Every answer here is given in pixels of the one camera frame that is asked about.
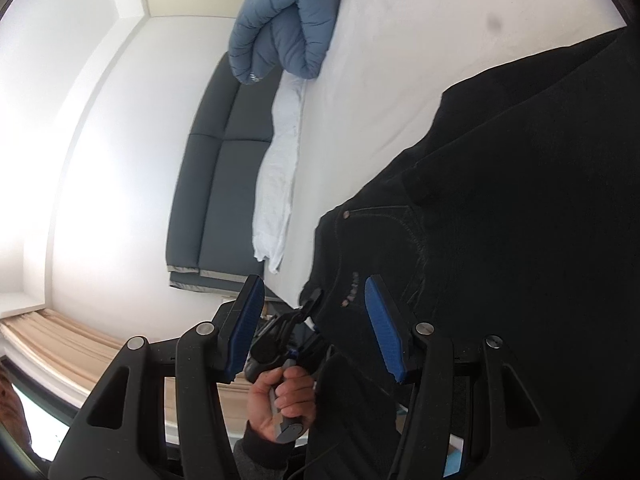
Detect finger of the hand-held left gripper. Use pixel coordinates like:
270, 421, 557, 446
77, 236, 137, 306
272, 287, 325, 333
298, 329, 335, 376

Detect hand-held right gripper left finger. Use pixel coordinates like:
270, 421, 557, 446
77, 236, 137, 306
47, 274, 267, 480

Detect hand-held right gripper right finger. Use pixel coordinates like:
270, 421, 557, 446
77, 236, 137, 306
364, 274, 562, 480

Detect black pants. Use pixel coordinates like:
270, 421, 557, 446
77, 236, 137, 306
299, 25, 640, 480

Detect person's left forearm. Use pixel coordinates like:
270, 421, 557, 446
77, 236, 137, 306
232, 419, 311, 480

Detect person's left hand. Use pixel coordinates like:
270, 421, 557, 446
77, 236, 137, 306
245, 365, 317, 444

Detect crumpled white sheet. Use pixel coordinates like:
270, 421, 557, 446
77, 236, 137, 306
251, 72, 307, 275

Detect grey padded headboard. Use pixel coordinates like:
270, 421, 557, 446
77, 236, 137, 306
164, 52, 287, 302

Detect bed with white sheet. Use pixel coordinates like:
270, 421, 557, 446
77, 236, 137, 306
270, 0, 632, 311

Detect folded blue duvet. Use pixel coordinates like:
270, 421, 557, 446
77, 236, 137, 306
228, 0, 344, 86

